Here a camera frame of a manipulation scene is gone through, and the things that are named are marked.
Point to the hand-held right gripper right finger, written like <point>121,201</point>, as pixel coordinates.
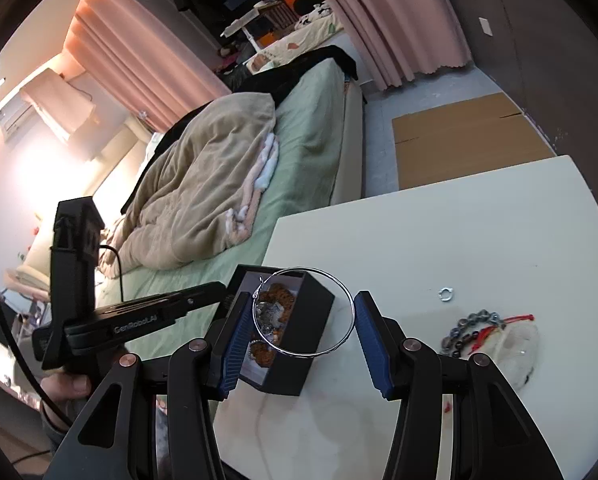
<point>374,345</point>

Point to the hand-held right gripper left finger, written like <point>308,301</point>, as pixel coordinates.
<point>231,350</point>

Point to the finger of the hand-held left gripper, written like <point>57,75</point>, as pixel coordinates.
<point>199,299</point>

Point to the large silver hoop earring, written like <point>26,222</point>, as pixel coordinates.
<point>353,310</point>

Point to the black jewelry box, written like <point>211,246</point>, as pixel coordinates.
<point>311,305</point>

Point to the person's left hand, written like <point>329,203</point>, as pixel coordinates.
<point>66,387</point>

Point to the beige pillow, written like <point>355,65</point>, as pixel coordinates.
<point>34,255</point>

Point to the beige blanket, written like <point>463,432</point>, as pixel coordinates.
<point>204,185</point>

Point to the clear plastic bag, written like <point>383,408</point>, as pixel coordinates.
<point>516,357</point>

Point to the pink and white fluffy blanket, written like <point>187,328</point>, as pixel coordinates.
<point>268,160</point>

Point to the white air conditioner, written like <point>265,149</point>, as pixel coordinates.
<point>14,117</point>

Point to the pink air conditioner cover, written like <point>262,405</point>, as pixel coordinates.
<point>59,105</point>

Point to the bed with green sheet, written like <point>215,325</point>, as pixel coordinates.
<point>309,160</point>

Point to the flat brown cardboard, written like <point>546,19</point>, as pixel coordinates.
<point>454,145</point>

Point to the wide pink curtain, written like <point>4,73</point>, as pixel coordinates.
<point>129,50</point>

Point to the black clothing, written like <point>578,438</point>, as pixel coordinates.
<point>299,74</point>

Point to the white folding rack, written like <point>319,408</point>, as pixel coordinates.
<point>249,21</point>

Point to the printed cream quilt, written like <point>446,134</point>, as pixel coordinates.
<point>309,30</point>

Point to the narrow pink curtain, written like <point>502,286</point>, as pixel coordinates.
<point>389,20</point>

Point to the white wall switch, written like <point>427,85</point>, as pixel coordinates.
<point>486,26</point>

